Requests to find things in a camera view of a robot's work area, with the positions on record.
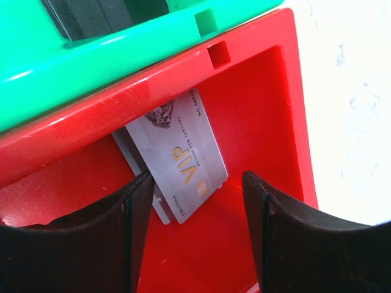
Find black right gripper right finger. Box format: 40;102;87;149
242;171;390;292

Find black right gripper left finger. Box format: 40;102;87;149
1;172;155;292

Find white credit card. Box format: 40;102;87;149
112;127;175;225

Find white magnetic stripe card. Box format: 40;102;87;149
125;88;228;224

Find black card in bin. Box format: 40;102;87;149
42;0;169;41

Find red bin middle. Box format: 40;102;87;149
1;8;317;292

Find green plastic bin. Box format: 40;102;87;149
1;1;279;131

